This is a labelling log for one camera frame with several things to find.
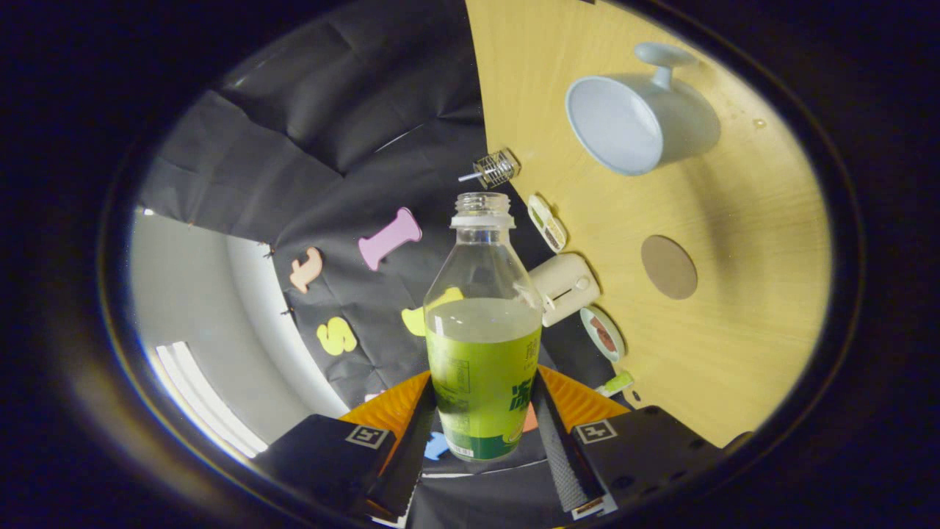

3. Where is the pale green plate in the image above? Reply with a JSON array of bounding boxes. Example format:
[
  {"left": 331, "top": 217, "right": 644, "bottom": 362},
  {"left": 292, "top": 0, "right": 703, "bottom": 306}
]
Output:
[{"left": 579, "top": 306, "right": 626, "bottom": 363}]

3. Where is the large ceiling light panel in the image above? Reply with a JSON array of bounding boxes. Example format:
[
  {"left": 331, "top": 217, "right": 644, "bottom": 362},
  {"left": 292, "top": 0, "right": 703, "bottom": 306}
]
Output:
[{"left": 151, "top": 340, "right": 269, "bottom": 460}]

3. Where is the black backdrop cloth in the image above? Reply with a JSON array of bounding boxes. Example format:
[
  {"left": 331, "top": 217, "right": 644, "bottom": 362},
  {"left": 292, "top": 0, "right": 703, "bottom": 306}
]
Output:
[{"left": 138, "top": 0, "right": 632, "bottom": 529}]

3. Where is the round brown coaster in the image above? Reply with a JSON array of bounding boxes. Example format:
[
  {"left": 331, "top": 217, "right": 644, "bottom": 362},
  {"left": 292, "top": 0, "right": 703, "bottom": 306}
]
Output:
[{"left": 640, "top": 234, "right": 699, "bottom": 301}]

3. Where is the green label juice bottle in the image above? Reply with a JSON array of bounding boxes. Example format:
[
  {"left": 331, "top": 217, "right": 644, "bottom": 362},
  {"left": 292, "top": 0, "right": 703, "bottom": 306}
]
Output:
[{"left": 424, "top": 192, "right": 544, "bottom": 462}]

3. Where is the wooden table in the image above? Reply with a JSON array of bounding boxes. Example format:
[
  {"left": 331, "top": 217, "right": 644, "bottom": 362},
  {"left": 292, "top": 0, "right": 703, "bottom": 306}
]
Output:
[{"left": 465, "top": 0, "right": 834, "bottom": 449}]

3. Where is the white divided tray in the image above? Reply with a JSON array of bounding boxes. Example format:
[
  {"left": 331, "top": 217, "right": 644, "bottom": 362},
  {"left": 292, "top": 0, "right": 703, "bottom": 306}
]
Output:
[{"left": 527, "top": 194, "right": 568, "bottom": 253}]

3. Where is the small white green bottle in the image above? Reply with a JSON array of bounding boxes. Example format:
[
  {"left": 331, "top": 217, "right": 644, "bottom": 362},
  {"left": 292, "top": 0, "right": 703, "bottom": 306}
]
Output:
[{"left": 595, "top": 371, "right": 634, "bottom": 398}]

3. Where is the white toaster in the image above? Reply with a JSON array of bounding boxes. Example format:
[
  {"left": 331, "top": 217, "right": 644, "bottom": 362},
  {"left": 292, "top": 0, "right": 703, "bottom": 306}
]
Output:
[{"left": 527, "top": 253, "right": 601, "bottom": 328}]

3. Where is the white cup with handle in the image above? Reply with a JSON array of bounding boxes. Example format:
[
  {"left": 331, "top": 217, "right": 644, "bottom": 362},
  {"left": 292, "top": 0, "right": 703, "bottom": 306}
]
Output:
[{"left": 565, "top": 42, "right": 722, "bottom": 177}]

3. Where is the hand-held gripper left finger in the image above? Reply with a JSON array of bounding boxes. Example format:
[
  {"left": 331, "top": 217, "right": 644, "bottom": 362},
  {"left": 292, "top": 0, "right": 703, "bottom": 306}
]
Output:
[{"left": 253, "top": 370, "right": 438, "bottom": 524}]

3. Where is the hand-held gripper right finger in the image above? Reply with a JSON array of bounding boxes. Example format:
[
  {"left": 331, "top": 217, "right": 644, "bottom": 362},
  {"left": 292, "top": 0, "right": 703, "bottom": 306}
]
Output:
[{"left": 530, "top": 365, "right": 724, "bottom": 521}]

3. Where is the wire mesh holder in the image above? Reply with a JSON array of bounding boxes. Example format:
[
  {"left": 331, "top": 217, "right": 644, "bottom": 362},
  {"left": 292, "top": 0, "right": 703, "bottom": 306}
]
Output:
[{"left": 474, "top": 148, "right": 521, "bottom": 190}]

